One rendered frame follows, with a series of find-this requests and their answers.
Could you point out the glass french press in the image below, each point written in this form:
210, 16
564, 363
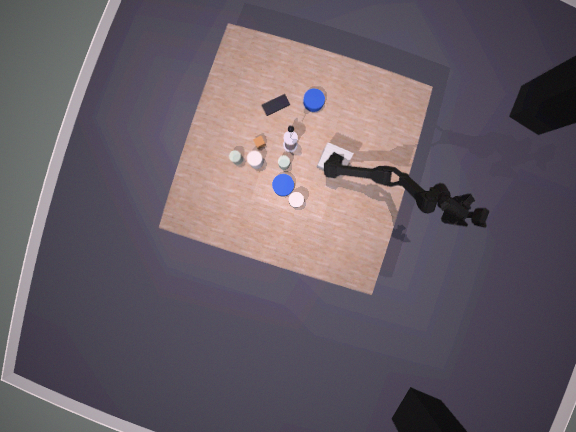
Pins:
290, 140

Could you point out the blue disc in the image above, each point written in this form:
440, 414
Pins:
283, 184
314, 100

